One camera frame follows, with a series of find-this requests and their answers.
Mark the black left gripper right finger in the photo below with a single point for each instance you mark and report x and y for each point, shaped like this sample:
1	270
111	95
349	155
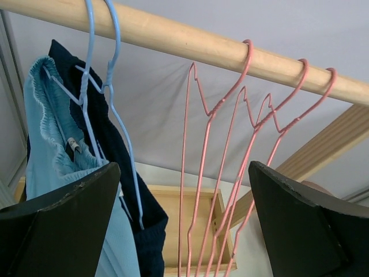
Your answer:
308	232

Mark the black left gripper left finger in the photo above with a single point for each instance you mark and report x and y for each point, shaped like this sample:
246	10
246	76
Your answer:
60	233

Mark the navy blue shorts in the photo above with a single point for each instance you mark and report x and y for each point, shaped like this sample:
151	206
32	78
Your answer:
149	242

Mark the pink hanger of teal shorts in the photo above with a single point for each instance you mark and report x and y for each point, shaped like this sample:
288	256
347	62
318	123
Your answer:
230	219

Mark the light blue shorts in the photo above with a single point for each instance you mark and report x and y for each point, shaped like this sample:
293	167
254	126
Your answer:
58	155

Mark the translucent pink plastic basket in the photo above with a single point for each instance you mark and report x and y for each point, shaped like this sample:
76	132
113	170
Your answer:
317	187

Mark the wooden clothes rack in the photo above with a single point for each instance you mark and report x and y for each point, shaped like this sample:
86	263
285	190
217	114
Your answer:
219	69

